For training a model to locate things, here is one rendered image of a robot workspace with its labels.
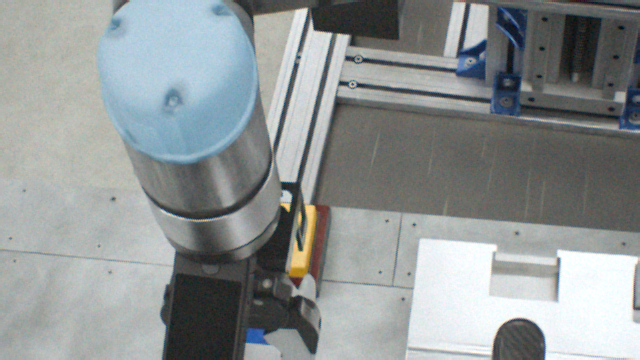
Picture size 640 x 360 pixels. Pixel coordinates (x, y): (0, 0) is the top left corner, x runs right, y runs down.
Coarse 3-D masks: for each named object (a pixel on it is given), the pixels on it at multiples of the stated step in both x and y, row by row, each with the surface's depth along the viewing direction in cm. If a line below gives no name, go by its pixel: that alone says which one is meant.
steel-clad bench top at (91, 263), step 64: (0, 192) 119; (64, 192) 119; (128, 192) 118; (0, 256) 116; (64, 256) 115; (128, 256) 115; (384, 256) 113; (0, 320) 113; (64, 320) 112; (128, 320) 112; (384, 320) 110
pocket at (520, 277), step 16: (496, 256) 103; (512, 256) 103; (528, 256) 103; (496, 272) 104; (512, 272) 104; (528, 272) 104; (544, 272) 104; (496, 288) 103; (512, 288) 103; (528, 288) 103; (544, 288) 103
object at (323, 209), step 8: (320, 208) 113; (328, 208) 113; (320, 216) 113; (320, 224) 112; (320, 232) 112; (320, 240) 112; (320, 248) 111; (320, 256) 111; (312, 264) 110; (312, 272) 110; (296, 280) 110
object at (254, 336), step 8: (248, 328) 94; (248, 336) 94; (256, 336) 94; (248, 344) 92; (256, 344) 92; (264, 344) 94; (248, 352) 92; (256, 352) 92; (264, 352) 92; (272, 352) 92; (280, 352) 92
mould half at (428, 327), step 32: (448, 256) 102; (480, 256) 102; (576, 256) 101; (608, 256) 101; (416, 288) 101; (448, 288) 101; (480, 288) 100; (576, 288) 100; (608, 288) 100; (416, 320) 100; (448, 320) 99; (480, 320) 99; (544, 320) 99; (576, 320) 98; (608, 320) 98; (416, 352) 99; (448, 352) 98; (480, 352) 98; (576, 352) 97; (608, 352) 97
